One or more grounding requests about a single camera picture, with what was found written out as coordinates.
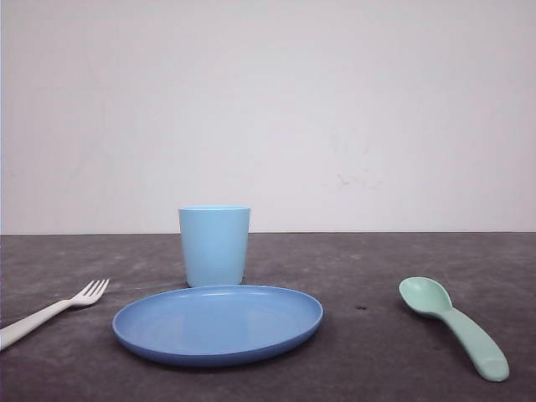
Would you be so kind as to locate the mint green plastic spoon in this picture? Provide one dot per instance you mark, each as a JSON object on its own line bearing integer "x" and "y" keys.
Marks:
{"x": 428, "y": 298}

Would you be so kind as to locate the white plastic fork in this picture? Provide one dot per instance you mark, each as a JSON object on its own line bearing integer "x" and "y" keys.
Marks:
{"x": 88, "y": 296}

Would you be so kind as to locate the blue plastic plate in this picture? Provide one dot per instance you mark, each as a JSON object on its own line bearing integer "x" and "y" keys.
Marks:
{"x": 217, "y": 326}

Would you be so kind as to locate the light blue plastic cup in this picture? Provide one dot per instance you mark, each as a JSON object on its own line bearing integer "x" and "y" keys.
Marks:
{"x": 214, "y": 241}

